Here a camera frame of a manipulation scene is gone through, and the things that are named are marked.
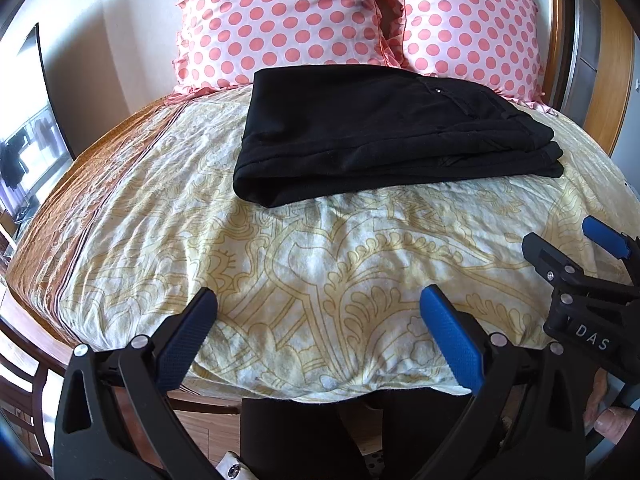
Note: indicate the wooden headboard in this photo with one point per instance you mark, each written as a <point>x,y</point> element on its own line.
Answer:
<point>607,60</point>

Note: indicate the wooden bed frame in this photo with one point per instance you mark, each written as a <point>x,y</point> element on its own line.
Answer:
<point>100,390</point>

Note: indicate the yellow patterned bedsheet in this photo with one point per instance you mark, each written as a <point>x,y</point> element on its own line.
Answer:
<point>300,260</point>

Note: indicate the dark framed window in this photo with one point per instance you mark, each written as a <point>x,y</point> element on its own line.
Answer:
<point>30,150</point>

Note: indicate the person's black clad legs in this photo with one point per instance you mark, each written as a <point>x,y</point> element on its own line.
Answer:
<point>300,440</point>

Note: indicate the black pants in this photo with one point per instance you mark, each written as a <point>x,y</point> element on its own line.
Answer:
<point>375,125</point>

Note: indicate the pink polka dot pillow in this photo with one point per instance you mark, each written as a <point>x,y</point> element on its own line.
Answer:
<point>465,25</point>
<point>280,20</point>

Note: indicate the person's right hand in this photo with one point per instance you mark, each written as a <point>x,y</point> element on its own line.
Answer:
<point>617,422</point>

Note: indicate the white patterned slipper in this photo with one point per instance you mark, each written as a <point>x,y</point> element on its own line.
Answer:
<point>232,467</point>

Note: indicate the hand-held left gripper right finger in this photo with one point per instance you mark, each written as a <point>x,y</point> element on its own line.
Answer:
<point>452,340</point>

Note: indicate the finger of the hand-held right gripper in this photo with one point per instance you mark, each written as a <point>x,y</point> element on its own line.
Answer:
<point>550,257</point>
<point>607,237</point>

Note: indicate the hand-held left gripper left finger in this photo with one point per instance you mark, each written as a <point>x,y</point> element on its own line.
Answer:
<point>187,335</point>

